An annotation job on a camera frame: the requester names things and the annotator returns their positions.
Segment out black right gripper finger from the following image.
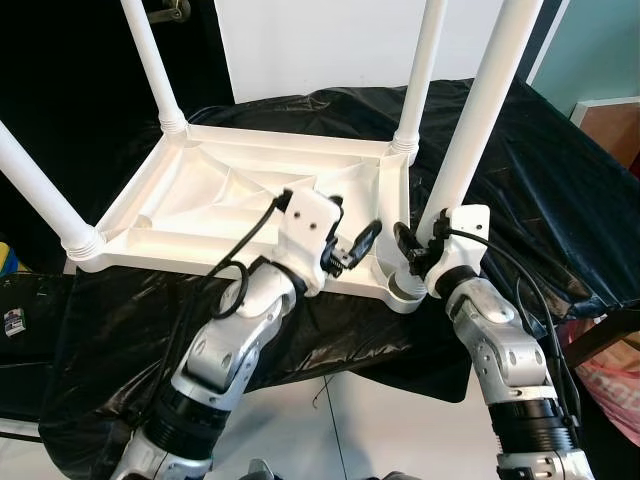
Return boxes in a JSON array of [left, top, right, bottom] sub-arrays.
[[393, 222, 426, 266]]

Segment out white plastic children table top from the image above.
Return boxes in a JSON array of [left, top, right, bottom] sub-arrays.
[[65, 122, 431, 316]]

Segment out black shiny table cloth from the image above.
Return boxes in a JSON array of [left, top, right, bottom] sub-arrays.
[[40, 80, 640, 466]]

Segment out brown wooden table leg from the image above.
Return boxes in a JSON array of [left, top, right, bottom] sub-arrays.
[[565, 310, 640, 366]]

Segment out brown cardboard box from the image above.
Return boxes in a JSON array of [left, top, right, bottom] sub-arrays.
[[570, 97, 640, 171]]

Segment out silver robot left leg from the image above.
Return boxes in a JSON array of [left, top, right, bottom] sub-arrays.
[[245, 458, 281, 480]]

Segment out pink plastic bag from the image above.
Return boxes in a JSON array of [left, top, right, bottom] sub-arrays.
[[570, 320, 640, 446]]

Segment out black bag with white label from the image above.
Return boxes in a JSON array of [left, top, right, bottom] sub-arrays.
[[0, 275, 76, 421]]

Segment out yellow blue foam mat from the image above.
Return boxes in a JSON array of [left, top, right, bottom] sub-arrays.
[[0, 240, 21, 273]]

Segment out black metal stand leg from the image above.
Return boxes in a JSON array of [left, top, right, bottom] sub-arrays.
[[0, 425, 46, 446]]

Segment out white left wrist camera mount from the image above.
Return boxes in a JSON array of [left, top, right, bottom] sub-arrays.
[[275, 190, 341, 299]]

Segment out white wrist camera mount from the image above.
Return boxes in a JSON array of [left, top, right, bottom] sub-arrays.
[[425, 205, 491, 299], [275, 190, 341, 299]]

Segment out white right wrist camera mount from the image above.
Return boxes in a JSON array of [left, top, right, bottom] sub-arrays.
[[425, 205, 491, 299]]

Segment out metal door handle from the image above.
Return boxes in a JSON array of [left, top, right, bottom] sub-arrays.
[[150, 0, 191, 23]]

